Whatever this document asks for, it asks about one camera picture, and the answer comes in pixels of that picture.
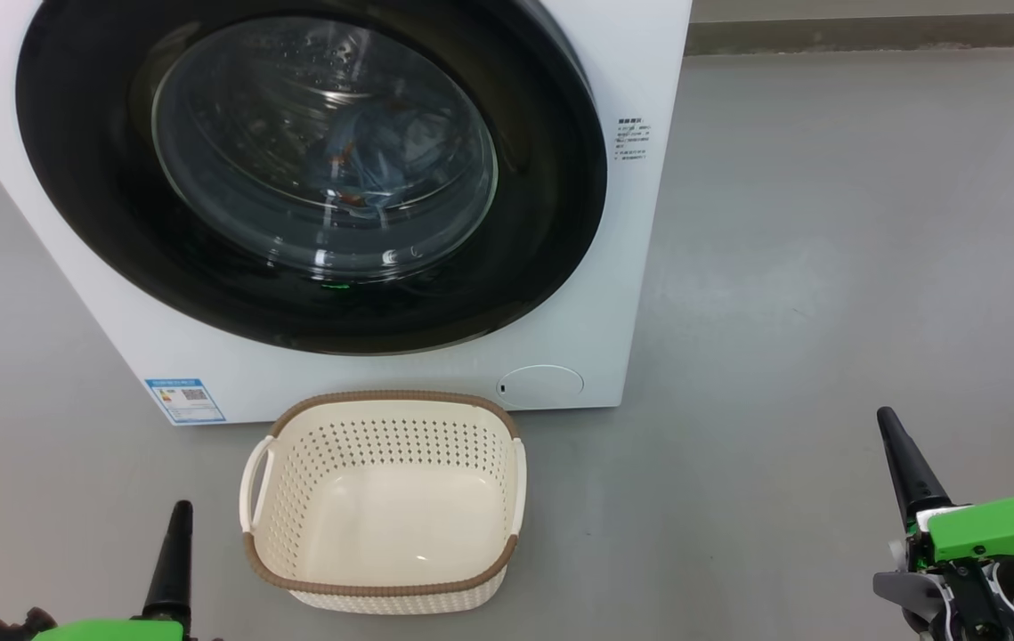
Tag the blue energy label sticker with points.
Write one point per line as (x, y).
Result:
(186, 402)

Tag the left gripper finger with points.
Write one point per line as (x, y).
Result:
(172, 570)

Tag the white front-load washing machine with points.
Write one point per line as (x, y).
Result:
(382, 374)

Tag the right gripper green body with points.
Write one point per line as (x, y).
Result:
(996, 534)

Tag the black printed text label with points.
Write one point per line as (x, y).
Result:
(633, 140)

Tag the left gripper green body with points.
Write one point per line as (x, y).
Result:
(106, 632)

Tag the cream perforated laundry basket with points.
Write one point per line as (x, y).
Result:
(382, 427)

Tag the black round glass washer door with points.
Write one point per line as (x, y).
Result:
(70, 178)

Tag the stainless steel washing machine drum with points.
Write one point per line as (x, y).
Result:
(248, 116)

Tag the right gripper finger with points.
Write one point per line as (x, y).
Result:
(909, 472)

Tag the round white filter cover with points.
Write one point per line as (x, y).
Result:
(542, 387)

